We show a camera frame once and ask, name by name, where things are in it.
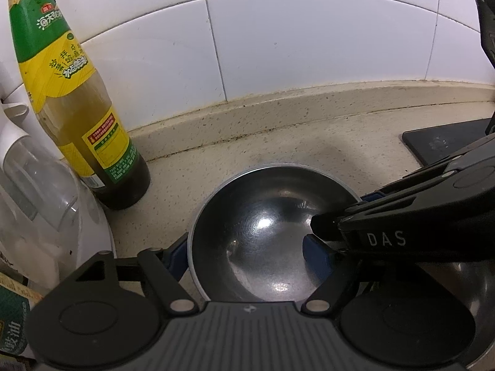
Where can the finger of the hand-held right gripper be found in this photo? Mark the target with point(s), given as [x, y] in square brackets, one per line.
[326, 226]
[417, 185]

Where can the stainless steel bowl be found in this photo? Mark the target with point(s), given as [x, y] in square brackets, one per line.
[473, 290]
[263, 239]

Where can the purple label sauce bottle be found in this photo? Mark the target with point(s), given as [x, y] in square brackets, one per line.
[11, 309]

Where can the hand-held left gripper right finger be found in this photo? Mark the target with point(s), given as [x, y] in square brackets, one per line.
[315, 253]

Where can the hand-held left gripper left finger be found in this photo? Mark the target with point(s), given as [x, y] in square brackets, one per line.
[176, 255]

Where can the green yellow label bottle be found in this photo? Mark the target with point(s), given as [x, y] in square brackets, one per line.
[77, 104]

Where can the white two-tier condiment rack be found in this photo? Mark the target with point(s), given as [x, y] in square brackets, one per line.
[92, 216]

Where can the black glass stove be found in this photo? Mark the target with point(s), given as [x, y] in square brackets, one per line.
[433, 139]

